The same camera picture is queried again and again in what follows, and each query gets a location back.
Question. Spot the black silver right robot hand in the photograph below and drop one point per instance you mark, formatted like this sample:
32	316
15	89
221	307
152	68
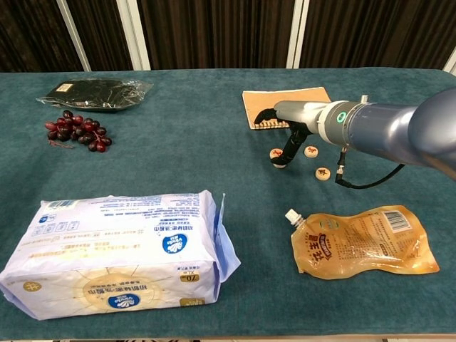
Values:
303	114

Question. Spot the wooden chess piece disc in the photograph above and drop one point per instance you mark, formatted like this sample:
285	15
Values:
279	166
275	153
310	150
322	173

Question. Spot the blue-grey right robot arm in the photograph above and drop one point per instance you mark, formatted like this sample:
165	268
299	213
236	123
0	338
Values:
392	128

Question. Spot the kraft spiral notebook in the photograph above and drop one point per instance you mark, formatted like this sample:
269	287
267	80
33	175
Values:
263	101

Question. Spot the teal table cloth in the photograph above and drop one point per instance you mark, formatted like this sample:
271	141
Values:
178	149

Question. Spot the brown spout pouch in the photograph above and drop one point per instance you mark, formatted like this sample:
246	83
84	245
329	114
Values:
356	246

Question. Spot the black gloves in clear bag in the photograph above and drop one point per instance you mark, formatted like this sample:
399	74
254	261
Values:
92	92

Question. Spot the dark red grape bunch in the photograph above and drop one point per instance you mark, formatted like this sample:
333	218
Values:
78	130

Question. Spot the white blue diaper pack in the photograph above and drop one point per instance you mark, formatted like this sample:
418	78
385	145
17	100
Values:
107	256

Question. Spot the white partition post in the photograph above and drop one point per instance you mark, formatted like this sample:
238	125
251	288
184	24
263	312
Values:
451	64
135	35
297	35
75	35

